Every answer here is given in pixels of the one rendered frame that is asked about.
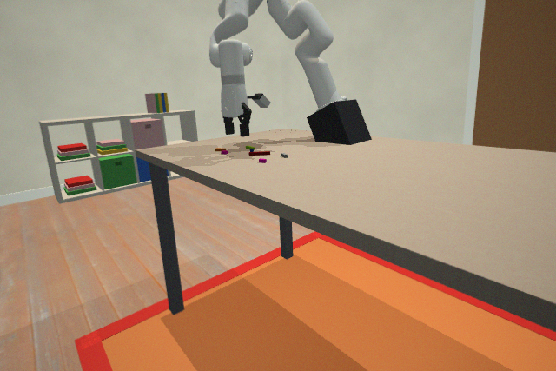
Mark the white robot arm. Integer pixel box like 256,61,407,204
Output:
209,0,348,112

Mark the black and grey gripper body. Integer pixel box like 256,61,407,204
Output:
221,83,248,117

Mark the red rod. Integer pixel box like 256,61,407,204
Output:
249,151,270,156

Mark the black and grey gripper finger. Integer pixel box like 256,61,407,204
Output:
238,103,252,137
223,116,235,135

